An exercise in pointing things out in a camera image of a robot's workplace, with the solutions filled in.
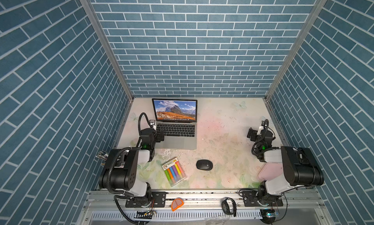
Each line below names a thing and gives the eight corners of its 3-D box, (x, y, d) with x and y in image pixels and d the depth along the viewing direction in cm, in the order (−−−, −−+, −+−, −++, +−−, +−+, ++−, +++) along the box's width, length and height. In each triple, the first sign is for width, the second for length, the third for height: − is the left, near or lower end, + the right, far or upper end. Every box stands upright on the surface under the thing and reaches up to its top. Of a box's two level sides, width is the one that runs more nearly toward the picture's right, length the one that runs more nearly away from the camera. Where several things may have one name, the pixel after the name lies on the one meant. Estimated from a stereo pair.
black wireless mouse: (196, 170, 85) (196, 169, 83) (195, 161, 89) (196, 159, 87) (212, 170, 85) (213, 169, 83) (212, 161, 89) (212, 159, 87)
